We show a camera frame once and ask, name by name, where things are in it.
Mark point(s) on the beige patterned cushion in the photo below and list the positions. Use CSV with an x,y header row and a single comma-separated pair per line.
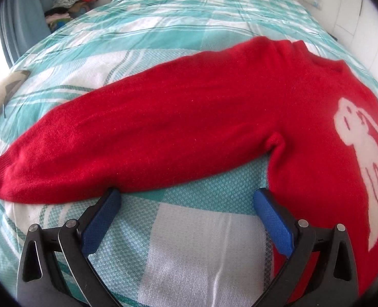
x,y
3,92

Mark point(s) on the red sweater with white rabbit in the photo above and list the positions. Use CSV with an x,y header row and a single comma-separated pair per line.
x,y
176,128

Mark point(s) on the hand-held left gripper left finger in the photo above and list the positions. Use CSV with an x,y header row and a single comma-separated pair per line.
x,y
101,220

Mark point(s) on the white wall socket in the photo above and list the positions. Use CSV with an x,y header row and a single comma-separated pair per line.
x,y
313,0

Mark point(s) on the teal plaid blanket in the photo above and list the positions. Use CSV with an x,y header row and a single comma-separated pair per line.
x,y
182,230

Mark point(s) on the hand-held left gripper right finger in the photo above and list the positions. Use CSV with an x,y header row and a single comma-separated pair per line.
x,y
273,220

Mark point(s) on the blue curtain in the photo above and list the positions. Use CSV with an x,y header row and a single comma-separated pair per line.
x,y
22,22

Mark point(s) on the white cabinet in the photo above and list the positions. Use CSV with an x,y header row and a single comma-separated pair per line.
x,y
361,22

